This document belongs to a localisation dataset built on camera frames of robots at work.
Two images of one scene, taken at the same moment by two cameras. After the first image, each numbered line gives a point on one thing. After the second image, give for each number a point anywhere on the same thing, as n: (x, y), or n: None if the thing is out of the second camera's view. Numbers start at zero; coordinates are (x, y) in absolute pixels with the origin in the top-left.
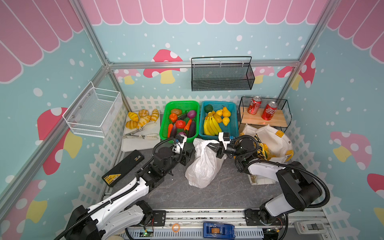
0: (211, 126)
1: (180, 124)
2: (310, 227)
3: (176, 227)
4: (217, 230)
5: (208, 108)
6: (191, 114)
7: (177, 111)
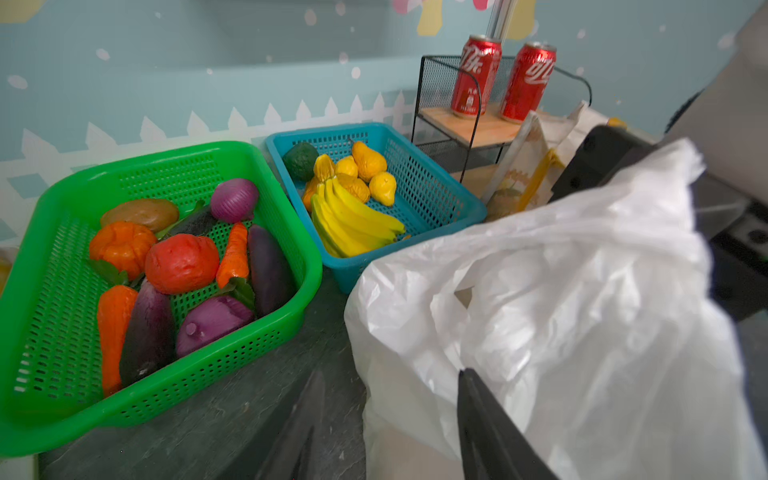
0: (345, 225)
1: (181, 263)
2: None
3: None
4: None
5: (300, 159)
6: (234, 200)
7: (157, 214)
